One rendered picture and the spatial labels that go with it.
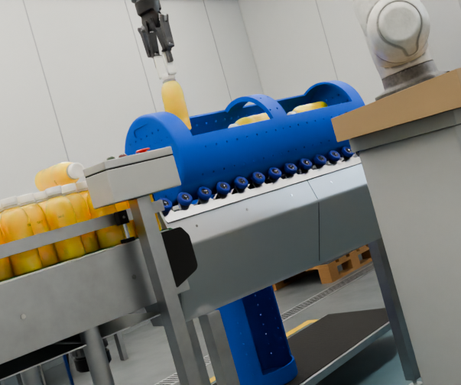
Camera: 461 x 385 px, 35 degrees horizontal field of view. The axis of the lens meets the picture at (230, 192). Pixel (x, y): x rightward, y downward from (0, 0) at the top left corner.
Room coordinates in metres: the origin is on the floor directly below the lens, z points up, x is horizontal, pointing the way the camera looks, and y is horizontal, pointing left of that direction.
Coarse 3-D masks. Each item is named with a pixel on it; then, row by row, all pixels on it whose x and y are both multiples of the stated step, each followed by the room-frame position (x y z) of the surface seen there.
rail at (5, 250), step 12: (156, 204) 1.92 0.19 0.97; (108, 216) 1.83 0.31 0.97; (60, 228) 1.74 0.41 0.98; (72, 228) 1.76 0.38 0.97; (84, 228) 1.78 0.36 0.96; (96, 228) 1.80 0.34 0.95; (24, 240) 1.68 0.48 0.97; (36, 240) 1.69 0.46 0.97; (48, 240) 1.71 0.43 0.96; (60, 240) 1.73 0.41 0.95; (0, 252) 1.64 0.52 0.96; (12, 252) 1.65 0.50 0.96
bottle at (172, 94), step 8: (168, 80) 2.20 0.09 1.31; (168, 88) 2.19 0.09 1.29; (176, 88) 2.19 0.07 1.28; (168, 96) 2.19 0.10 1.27; (176, 96) 2.19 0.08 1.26; (168, 104) 2.19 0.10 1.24; (176, 104) 2.19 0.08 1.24; (184, 104) 2.20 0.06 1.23; (176, 112) 2.18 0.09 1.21; (184, 112) 2.19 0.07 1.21; (184, 120) 2.19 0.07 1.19
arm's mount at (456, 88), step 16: (432, 80) 1.85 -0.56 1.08; (448, 80) 1.83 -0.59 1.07; (400, 96) 1.91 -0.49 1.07; (416, 96) 1.89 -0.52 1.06; (432, 96) 1.86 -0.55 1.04; (448, 96) 1.84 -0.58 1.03; (352, 112) 2.01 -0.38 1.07; (368, 112) 1.98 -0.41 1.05; (384, 112) 1.95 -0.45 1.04; (400, 112) 1.92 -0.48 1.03; (416, 112) 1.90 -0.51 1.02; (432, 112) 1.87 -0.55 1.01; (336, 128) 2.05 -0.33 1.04; (352, 128) 2.02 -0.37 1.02; (368, 128) 1.99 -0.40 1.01; (384, 128) 1.96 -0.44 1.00
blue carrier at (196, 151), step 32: (256, 96) 2.42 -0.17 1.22; (320, 96) 2.79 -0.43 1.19; (352, 96) 2.64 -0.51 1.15; (160, 128) 2.13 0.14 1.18; (192, 128) 2.45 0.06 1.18; (224, 128) 2.56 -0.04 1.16; (256, 128) 2.29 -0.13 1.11; (288, 128) 2.38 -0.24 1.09; (320, 128) 2.48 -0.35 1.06; (192, 160) 2.11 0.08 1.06; (224, 160) 2.20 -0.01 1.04; (256, 160) 2.30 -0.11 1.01; (288, 160) 2.42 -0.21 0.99; (160, 192) 2.19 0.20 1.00; (192, 192) 2.17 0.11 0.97
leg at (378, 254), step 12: (372, 252) 2.88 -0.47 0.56; (384, 252) 2.87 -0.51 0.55; (384, 264) 2.86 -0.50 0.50; (384, 276) 2.86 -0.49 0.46; (384, 288) 2.87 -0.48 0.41; (384, 300) 2.89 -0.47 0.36; (396, 300) 2.87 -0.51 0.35; (396, 312) 2.86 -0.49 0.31; (396, 324) 2.87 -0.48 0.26; (396, 336) 2.88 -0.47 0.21; (408, 336) 2.88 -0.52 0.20; (408, 348) 2.86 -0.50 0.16; (408, 360) 2.86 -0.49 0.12; (408, 372) 2.87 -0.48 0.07; (420, 384) 2.87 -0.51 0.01
